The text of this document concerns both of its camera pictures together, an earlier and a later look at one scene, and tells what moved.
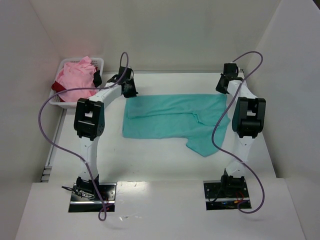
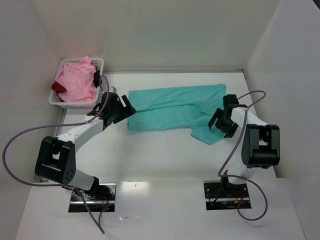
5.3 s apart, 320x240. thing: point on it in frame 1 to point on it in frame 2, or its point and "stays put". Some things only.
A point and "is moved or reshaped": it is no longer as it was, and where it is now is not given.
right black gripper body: (222, 85) to (222, 121)
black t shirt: (97, 80) stays put
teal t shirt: (191, 117) is moved or reshaped
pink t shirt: (78, 75) stays put
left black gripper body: (129, 88) to (119, 110)
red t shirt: (57, 87) stays put
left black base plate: (107, 192) stays put
